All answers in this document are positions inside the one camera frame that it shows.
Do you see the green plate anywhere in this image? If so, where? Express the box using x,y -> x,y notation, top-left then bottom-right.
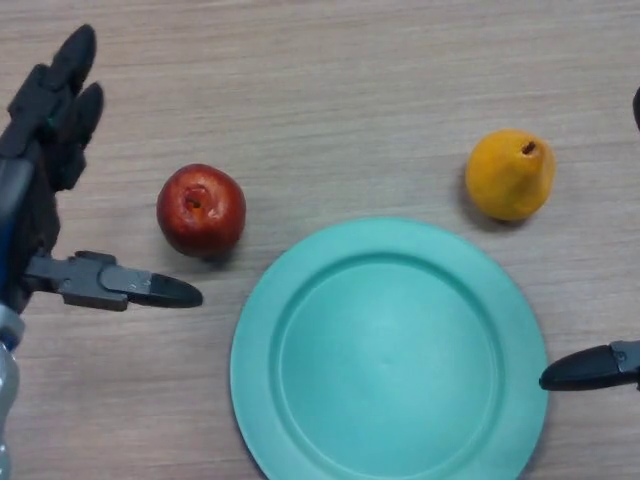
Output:
229,216 -> 550,480

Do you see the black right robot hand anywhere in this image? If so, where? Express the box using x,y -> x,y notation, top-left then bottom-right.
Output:
538,87 -> 640,392

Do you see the yellow pear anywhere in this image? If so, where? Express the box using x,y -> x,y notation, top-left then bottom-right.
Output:
465,128 -> 557,223

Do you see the red apple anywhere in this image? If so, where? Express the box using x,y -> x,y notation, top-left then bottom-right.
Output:
156,163 -> 247,260

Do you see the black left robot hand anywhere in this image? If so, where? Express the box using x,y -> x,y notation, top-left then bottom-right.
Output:
0,24 -> 204,316

